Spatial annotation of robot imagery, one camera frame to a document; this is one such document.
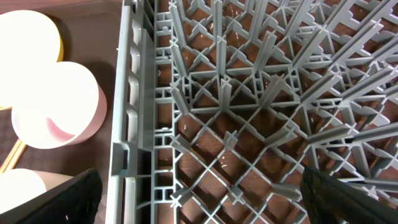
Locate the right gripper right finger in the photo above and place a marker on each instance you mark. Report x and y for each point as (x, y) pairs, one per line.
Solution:
(329, 200)

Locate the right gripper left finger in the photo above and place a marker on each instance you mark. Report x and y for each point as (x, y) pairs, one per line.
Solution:
(74, 201)

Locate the white green cup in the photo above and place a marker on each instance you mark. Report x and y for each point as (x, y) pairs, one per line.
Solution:
(18, 186)

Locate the wooden chopstick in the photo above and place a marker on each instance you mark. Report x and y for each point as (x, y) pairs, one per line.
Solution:
(14, 156)

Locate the pink white bowl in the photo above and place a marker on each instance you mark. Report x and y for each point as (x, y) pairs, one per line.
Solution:
(61, 105)

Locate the yellow round plate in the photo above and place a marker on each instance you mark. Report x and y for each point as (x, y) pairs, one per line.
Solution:
(28, 39)

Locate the grey plastic dishwasher rack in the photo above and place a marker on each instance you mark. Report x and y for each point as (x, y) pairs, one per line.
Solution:
(219, 106)

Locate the dark brown serving tray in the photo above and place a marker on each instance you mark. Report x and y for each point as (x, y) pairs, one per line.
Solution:
(90, 32)

